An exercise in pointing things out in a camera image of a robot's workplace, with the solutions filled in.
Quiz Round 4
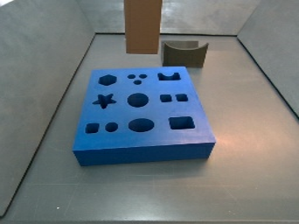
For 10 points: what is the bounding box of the orange rectangular gripper block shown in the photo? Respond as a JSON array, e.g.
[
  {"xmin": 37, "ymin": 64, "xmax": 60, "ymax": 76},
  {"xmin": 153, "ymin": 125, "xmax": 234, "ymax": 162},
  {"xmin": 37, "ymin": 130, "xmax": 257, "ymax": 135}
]
[{"xmin": 124, "ymin": 0, "xmax": 162, "ymax": 54}]

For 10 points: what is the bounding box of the dark grey arch object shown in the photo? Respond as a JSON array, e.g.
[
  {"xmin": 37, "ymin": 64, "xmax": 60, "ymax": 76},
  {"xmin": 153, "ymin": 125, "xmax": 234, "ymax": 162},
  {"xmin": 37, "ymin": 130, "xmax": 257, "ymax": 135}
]
[{"xmin": 161, "ymin": 40, "xmax": 209, "ymax": 68}]

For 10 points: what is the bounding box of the blue shape sorter block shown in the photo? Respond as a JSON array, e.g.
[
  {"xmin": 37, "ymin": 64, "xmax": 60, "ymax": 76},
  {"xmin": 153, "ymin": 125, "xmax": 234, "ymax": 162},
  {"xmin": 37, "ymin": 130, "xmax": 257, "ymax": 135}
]
[{"xmin": 72, "ymin": 66, "xmax": 216, "ymax": 166}]

